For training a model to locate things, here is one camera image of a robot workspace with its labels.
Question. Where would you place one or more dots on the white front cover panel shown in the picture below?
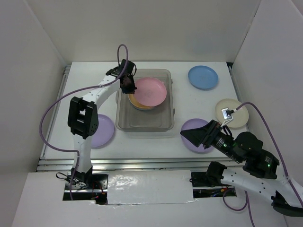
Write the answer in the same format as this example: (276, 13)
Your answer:
(149, 187)

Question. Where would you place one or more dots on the yellow plastic plate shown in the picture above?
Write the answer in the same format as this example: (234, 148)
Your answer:
(134, 101)

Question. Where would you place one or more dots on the clear plastic bin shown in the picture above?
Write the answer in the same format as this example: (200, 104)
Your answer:
(157, 120)

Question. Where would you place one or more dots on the white watermelon pattern plate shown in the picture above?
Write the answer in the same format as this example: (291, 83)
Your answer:
(143, 108)

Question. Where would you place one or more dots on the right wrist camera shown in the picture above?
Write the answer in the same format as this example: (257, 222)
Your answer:
(227, 115)

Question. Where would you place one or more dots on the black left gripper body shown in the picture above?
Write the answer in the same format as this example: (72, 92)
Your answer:
(129, 74)

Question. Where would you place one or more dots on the purple plastic plate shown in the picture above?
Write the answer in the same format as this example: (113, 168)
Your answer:
(191, 147)
(104, 133)

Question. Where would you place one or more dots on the pink plastic plate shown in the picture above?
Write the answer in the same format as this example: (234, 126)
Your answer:
(150, 91)

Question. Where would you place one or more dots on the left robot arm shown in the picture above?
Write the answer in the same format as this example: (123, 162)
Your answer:
(83, 116)

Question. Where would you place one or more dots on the blue plastic plate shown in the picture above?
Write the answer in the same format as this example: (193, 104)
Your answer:
(203, 77)

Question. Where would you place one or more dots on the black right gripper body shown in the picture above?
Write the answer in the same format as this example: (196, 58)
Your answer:
(218, 139)

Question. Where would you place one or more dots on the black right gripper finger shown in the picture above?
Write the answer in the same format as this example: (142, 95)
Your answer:
(195, 125)
(194, 137)

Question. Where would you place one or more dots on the cream plastic plate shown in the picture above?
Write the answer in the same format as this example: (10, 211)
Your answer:
(240, 117)

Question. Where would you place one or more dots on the aluminium front rail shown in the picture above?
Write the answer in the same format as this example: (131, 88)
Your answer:
(51, 165)

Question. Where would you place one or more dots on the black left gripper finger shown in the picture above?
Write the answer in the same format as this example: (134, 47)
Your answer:
(122, 86)
(129, 83)

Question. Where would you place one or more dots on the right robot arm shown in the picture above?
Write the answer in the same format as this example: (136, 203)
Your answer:
(262, 174)

